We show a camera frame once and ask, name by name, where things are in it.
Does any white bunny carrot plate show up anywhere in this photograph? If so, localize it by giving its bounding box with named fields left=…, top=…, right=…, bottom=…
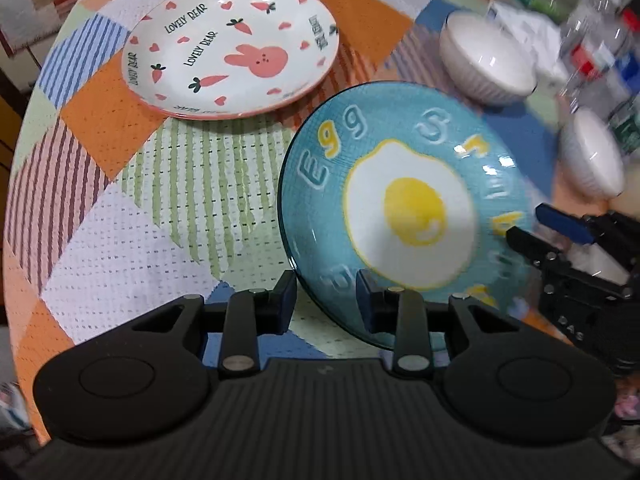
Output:
left=121, top=0, right=342, bottom=121

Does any blue fried egg plate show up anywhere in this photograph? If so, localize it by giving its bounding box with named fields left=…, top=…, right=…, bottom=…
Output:
left=277, top=81, right=551, bottom=352

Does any white tissue pack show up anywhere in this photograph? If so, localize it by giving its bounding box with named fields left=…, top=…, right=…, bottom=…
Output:
left=487, top=2, right=567, bottom=81

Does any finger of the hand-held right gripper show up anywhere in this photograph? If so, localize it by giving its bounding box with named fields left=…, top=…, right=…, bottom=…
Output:
left=534, top=203, right=599, bottom=246
left=506, top=227, right=562, bottom=272

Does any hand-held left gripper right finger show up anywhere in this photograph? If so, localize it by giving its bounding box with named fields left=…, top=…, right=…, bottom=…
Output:
left=356, top=269, right=521, bottom=376

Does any red label water bottle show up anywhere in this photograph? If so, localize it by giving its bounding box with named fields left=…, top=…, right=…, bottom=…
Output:
left=557, top=0, right=623, bottom=108

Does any white ribbed bowl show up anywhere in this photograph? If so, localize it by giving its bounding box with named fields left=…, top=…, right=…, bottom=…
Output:
left=439, top=10, right=538, bottom=107
left=557, top=109, right=626, bottom=198

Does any patchwork tablecloth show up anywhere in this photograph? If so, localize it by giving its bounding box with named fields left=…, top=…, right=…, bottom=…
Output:
left=2, top=0, right=640, bottom=441

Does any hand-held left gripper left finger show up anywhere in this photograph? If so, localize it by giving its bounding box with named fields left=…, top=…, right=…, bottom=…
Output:
left=131, top=270, right=298, bottom=377

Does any green label water bottle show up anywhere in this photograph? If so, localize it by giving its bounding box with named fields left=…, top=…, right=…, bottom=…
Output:
left=606, top=95, right=640, bottom=158

